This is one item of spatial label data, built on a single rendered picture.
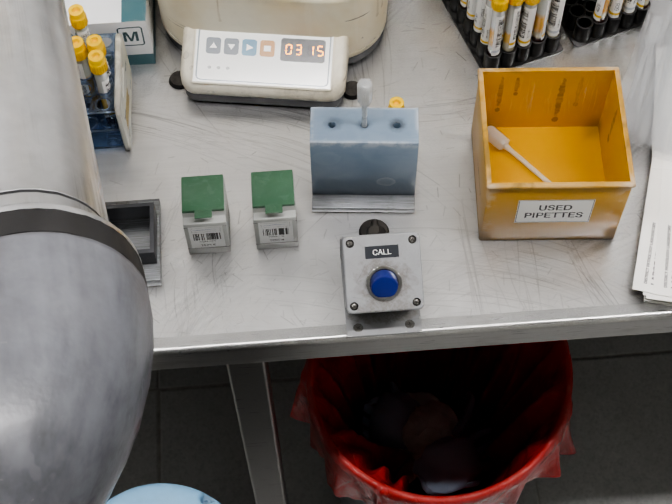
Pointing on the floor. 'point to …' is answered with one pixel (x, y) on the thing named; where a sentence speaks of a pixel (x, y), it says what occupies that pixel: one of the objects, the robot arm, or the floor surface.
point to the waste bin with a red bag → (463, 373)
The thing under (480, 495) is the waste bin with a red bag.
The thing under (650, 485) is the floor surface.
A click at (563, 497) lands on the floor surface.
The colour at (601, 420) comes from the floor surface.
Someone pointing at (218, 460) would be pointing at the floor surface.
